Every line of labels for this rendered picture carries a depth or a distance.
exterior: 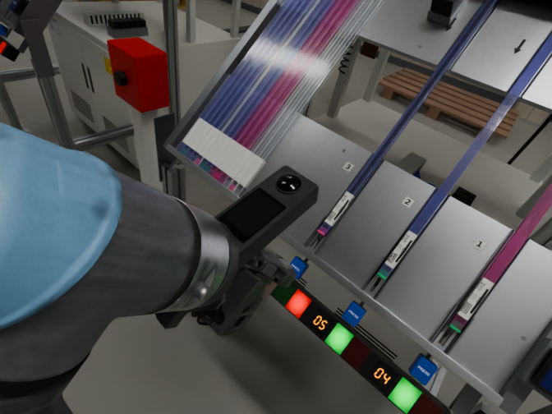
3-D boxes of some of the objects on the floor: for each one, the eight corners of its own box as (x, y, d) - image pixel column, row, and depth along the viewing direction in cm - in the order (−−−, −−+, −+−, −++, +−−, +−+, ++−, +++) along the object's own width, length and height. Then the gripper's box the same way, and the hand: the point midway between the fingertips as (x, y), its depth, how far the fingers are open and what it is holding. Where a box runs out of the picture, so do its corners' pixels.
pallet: (512, 121, 324) (520, 110, 317) (502, 149, 267) (511, 138, 259) (398, 75, 369) (402, 66, 361) (369, 93, 311) (374, 81, 304)
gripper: (115, 275, 25) (231, 282, 45) (186, 356, 22) (278, 327, 41) (179, 190, 26) (266, 234, 45) (259, 256, 22) (316, 273, 42)
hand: (282, 260), depth 42 cm, fingers closed
